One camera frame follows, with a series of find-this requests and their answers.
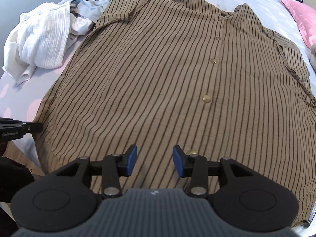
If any white crumpled garment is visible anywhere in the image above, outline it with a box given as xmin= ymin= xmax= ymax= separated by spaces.
xmin=3 ymin=2 xmax=93 ymax=85

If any brown striped button shirt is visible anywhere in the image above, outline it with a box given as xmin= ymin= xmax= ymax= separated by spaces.
xmin=34 ymin=0 xmax=315 ymax=223

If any light blue grey garment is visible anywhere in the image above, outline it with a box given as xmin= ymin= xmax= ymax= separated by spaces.
xmin=70 ymin=0 xmax=111 ymax=23

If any pink pillow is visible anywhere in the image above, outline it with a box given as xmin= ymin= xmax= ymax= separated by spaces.
xmin=281 ymin=0 xmax=316 ymax=49

